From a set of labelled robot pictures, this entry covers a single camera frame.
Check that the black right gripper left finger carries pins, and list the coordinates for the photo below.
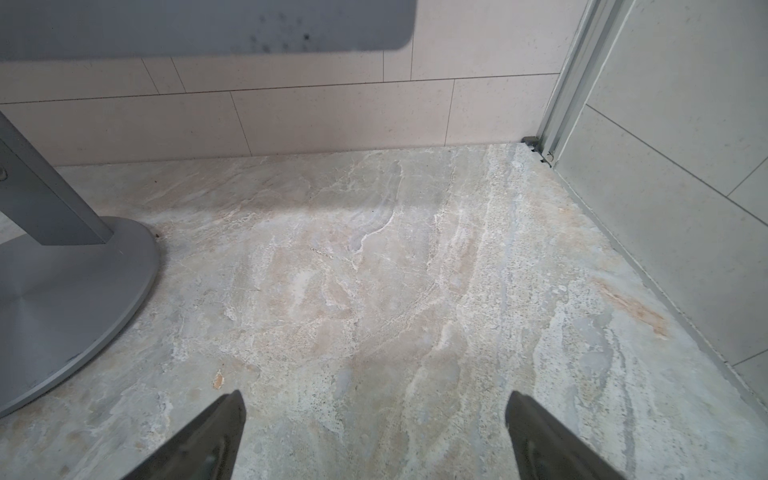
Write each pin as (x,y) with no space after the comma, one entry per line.
(206,448)

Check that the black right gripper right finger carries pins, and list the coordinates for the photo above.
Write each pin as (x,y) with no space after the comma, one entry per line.
(544,448)

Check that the black flat monitor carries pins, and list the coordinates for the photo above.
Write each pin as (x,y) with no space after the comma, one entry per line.
(110,29)

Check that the aluminium corner post right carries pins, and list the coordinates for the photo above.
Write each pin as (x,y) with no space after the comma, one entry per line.
(597,32)

